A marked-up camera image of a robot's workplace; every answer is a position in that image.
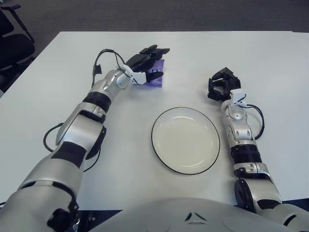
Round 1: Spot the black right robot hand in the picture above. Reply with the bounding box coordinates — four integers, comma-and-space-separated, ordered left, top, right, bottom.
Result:
207, 67, 241, 102

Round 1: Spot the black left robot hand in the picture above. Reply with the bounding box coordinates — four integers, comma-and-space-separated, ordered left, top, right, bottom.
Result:
125, 44, 171, 84

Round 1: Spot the purple tissue paper pack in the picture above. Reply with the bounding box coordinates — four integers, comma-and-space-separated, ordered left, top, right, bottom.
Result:
142, 58, 166, 87

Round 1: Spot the white plate with black rim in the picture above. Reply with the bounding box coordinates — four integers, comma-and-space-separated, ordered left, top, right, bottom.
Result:
151, 105, 221, 175

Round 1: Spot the black office chair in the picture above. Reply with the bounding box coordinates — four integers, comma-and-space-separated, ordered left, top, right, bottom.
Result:
0, 4, 36, 92

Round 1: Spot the grey robot torso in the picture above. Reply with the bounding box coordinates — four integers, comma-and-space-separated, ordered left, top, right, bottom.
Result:
82, 197, 309, 232

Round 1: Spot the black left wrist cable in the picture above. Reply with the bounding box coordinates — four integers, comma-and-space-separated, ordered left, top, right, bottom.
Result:
91, 49, 127, 92

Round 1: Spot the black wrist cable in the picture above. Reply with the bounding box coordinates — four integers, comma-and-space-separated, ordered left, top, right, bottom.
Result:
91, 49, 127, 92
245, 103, 265, 140

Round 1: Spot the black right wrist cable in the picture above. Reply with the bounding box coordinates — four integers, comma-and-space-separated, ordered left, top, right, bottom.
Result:
245, 103, 265, 140

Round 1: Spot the black left elbow cable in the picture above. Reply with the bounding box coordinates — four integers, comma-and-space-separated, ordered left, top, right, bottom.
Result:
43, 123, 102, 172

